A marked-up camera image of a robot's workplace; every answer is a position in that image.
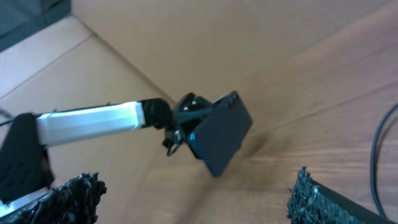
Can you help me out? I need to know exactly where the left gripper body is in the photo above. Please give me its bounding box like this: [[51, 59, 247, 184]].
[[162, 93, 218, 156]]

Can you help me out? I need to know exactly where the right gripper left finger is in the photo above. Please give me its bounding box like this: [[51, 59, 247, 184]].
[[1, 172, 107, 224]]

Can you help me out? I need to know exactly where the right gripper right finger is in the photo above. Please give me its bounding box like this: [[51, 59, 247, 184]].
[[286, 166, 394, 224]]

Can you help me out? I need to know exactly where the Samsung Galaxy smartphone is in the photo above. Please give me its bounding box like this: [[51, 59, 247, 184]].
[[188, 91, 253, 177]]

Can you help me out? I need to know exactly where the black USB charging cable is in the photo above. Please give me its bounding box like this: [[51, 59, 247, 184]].
[[369, 102, 398, 218]]

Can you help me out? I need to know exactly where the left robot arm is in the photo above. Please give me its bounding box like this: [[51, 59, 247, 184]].
[[1, 93, 217, 203]]

